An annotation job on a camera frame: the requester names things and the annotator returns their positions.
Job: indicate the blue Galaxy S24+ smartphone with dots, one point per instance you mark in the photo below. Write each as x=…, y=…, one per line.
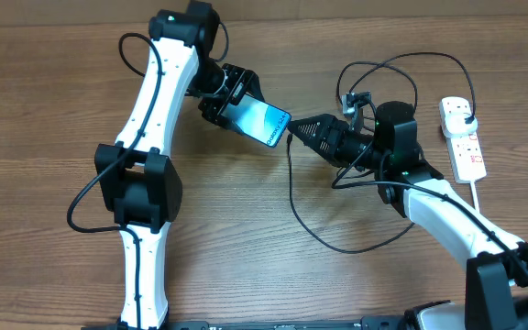
x=258, y=120

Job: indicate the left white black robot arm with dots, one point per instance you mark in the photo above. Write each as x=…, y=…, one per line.
x=138, y=180

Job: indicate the white charger plug adapter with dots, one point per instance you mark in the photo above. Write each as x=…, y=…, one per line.
x=458, y=125

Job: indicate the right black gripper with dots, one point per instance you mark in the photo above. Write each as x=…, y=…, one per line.
x=327, y=125

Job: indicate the white power strip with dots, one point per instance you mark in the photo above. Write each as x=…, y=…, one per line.
x=464, y=152

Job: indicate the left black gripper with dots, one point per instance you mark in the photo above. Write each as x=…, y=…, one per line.
x=238, y=74

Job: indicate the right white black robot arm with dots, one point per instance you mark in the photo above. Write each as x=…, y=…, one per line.
x=495, y=261

